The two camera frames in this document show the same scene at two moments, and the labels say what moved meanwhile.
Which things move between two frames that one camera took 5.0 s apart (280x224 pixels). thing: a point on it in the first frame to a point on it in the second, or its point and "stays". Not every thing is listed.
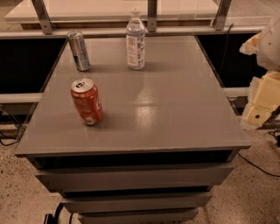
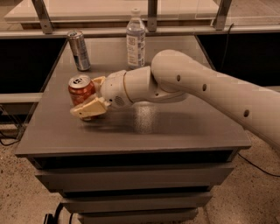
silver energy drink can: (80, 51) stays
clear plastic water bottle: (136, 41) stays
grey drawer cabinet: (165, 143) stays
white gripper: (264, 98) to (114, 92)
